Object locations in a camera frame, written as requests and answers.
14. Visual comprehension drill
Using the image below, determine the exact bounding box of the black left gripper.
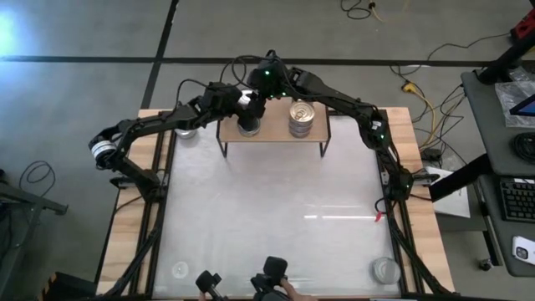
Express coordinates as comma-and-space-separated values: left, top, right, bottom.
200, 82, 268, 131

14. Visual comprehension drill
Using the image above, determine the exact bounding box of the white glossy table sheet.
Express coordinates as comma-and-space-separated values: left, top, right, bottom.
150, 115, 403, 298

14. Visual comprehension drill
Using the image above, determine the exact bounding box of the black diagonal beam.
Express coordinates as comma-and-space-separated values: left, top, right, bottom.
428, 153, 494, 202

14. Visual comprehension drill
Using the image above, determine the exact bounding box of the white paper sheet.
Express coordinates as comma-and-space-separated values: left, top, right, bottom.
425, 166, 471, 219

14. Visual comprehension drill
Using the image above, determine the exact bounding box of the grey side desk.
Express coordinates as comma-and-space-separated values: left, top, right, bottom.
459, 69, 535, 278

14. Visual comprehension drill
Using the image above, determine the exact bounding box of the grey metal stand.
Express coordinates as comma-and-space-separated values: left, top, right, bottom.
0, 169, 70, 301

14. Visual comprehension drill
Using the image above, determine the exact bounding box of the black stand pole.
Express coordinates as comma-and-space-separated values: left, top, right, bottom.
476, 39, 535, 84

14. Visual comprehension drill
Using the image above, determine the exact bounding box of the clear plastic bag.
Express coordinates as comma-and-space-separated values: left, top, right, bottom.
494, 66, 535, 129

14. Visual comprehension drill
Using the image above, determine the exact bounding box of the black box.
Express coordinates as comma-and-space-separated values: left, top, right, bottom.
39, 271, 99, 301

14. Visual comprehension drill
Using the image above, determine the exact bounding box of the blue tablet screen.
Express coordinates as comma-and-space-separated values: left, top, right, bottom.
508, 94, 535, 117

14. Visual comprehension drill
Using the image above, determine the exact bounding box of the red and black clamp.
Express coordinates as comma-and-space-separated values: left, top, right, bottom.
510, 18, 535, 43

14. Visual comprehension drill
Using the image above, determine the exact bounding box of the black keyboard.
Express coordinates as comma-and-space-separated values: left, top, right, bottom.
497, 176, 535, 223

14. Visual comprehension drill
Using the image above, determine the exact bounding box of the white smartphone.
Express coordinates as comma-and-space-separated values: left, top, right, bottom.
511, 235, 535, 267

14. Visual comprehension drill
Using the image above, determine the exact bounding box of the wooden shelf with black frame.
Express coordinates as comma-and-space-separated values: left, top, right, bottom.
215, 90, 334, 159

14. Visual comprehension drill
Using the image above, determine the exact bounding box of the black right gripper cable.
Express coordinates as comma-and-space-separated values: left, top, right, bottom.
219, 48, 277, 91

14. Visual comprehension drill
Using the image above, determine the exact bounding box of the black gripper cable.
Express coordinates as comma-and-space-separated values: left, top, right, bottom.
175, 78, 210, 110
219, 48, 277, 91

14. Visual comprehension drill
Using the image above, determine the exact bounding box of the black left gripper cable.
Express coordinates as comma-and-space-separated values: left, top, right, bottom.
175, 78, 210, 110

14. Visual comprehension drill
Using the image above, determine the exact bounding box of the yellow floor cable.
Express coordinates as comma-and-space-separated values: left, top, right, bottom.
370, 3, 413, 23

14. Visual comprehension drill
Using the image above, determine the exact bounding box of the yellow power plug cable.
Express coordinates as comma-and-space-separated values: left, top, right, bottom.
400, 81, 440, 145

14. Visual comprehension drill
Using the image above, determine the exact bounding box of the black leader arm handle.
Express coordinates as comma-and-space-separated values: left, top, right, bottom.
249, 255, 290, 301
195, 269, 229, 301

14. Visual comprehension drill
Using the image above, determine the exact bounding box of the long black floor cable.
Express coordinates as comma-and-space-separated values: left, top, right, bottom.
388, 32, 512, 91

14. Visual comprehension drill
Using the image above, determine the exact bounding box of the black cable bundle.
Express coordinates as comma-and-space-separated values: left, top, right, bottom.
411, 83, 466, 147

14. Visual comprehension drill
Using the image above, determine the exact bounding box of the black aluminium table frame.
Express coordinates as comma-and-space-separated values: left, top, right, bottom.
109, 99, 455, 300

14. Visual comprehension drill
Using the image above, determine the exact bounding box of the black floor cable loop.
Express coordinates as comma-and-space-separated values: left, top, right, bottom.
18, 160, 57, 198

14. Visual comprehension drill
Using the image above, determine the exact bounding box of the black coiled cable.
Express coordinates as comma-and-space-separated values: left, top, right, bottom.
510, 131, 535, 165

